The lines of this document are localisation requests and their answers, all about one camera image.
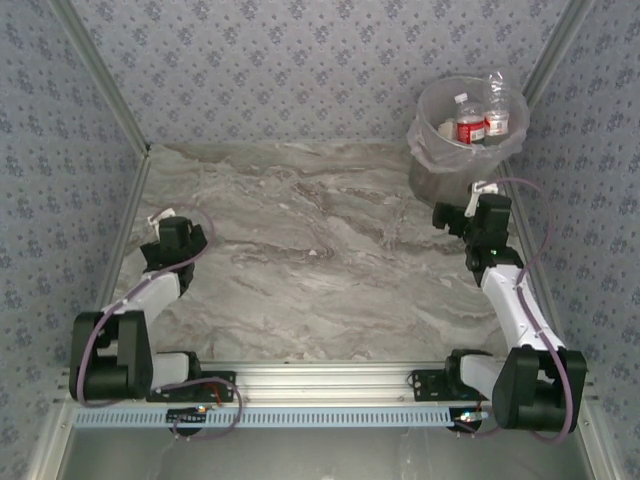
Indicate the aluminium front mounting rail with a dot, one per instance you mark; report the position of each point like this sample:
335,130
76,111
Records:
320,382

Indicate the aluminium frame post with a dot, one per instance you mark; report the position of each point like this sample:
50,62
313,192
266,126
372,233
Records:
560,45
100,75

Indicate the clear plastic bin liner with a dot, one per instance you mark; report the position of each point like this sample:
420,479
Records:
425,150

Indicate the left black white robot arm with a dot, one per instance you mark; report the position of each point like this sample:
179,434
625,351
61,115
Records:
115,360

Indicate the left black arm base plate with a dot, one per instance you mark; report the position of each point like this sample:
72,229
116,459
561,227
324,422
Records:
220,387

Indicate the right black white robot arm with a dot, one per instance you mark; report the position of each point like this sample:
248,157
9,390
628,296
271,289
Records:
520,390

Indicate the black controller board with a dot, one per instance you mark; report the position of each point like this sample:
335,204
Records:
185,416
467,421

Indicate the aluminium table side rail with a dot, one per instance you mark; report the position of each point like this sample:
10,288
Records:
517,220
127,215

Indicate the left white camera connector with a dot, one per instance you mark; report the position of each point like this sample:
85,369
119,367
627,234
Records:
157,218

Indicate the right white camera connector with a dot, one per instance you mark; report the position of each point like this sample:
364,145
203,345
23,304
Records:
480,190

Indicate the clear bottle small red label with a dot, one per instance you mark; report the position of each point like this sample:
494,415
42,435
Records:
496,100

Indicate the aluminium lower frame rail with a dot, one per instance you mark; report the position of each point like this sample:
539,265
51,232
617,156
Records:
597,450
50,440

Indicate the grey metal mesh bin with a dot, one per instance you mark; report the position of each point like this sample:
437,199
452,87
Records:
435,182

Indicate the bottle red gold label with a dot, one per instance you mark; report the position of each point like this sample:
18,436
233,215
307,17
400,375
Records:
470,131

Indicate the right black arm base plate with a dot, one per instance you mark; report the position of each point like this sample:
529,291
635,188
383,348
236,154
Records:
425,385

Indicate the right black controller board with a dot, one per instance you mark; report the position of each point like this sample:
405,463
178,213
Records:
467,421

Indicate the white camera connector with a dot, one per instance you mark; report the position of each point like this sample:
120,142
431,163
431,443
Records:
480,190
157,218

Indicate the left black controller board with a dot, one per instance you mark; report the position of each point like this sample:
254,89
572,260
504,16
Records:
185,416

